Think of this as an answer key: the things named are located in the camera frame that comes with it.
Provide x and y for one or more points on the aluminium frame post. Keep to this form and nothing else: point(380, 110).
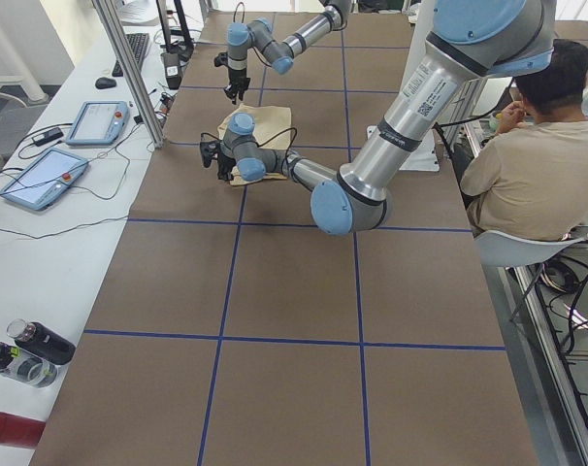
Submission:
point(106, 12)

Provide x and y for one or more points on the red bottle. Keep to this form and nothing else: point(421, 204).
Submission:
point(19, 431)

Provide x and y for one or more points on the clear bottle black lid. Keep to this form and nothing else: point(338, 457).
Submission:
point(25, 367)

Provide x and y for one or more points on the black keyboard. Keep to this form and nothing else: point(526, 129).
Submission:
point(139, 45)

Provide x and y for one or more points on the upper blue teach pendant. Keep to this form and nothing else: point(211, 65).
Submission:
point(98, 123)

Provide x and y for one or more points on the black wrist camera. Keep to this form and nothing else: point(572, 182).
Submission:
point(221, 60)
point(209, 151)

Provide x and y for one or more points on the blue teach pendant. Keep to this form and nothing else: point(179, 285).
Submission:
point(98, 123)
point(43, 181)

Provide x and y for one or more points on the cream long-sleeve printed shirt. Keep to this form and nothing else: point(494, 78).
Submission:
point(258, 138)

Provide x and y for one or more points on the seated person in beige shirt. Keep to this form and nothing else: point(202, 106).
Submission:
point(531, 179)

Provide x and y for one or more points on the lower blue teach pendant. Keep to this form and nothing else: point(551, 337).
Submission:
point(43, 181)

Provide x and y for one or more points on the black computer mouse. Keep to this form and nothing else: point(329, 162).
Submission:
point(105, 83)

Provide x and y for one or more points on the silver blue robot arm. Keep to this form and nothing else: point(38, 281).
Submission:
point(468, 40)
point(258, 35)

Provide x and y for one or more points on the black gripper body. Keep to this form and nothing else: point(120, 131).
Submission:
point(223, 162)
point(237, 79)

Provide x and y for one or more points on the white plastic chair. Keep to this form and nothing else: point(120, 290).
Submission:
point(500, 249)

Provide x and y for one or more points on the black water bottle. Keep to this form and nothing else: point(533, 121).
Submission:
point(36, 338)

